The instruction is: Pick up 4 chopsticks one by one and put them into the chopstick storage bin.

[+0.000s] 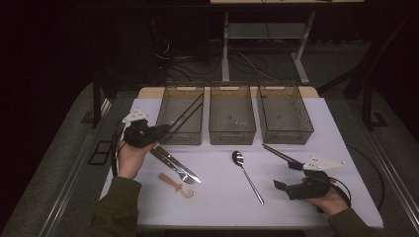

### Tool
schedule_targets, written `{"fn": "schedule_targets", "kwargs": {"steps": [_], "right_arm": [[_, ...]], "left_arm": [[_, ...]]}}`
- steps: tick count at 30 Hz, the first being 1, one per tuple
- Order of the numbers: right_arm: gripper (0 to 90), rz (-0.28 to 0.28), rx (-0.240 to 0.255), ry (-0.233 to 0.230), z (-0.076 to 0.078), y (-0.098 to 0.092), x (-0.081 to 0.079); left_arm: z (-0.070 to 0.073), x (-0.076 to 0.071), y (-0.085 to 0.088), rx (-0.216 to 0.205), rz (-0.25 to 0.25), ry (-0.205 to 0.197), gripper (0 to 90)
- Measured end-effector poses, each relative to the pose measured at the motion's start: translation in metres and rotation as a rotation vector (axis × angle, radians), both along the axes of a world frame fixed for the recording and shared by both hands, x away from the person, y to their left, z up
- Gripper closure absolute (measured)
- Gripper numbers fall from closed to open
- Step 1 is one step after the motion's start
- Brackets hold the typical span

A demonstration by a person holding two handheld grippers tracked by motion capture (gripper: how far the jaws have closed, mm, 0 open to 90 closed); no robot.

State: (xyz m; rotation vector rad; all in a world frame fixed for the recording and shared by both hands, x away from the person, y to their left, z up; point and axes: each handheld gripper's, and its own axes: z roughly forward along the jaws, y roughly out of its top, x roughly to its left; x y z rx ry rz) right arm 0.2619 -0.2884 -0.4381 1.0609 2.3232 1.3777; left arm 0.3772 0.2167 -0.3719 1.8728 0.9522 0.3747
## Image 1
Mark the person's right hand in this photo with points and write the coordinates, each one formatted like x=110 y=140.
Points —
x=331 y=202

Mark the black chopstick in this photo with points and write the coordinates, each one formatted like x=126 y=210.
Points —
x=187 y=110
x=189 y=117

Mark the smoky transparent plastic bin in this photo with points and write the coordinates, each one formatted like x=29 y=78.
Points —
x=283 y=115
x=232 y=115
x=184 y=115

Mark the brown wooden chopstick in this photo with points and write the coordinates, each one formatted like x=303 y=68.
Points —
x=280 y=153
x=276 y=154

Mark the black metal stand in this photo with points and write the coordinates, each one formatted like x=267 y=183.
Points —
x=369 y=92

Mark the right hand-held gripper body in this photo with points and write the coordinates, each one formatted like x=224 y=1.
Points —
x=313 y=189

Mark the stainless steel fork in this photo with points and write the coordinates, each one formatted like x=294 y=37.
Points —
x=168 y=165

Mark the white metal desk frame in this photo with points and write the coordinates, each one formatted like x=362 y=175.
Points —
x=225 y=49

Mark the person's left hand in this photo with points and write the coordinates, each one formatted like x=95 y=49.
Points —
x=131 y=161

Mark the stainless steel spoon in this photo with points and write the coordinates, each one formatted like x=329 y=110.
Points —
x=237 y=158

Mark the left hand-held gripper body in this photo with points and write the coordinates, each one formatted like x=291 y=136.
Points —
x=140 y=133

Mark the black floor frame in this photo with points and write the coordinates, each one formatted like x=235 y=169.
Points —
x=100 y=153

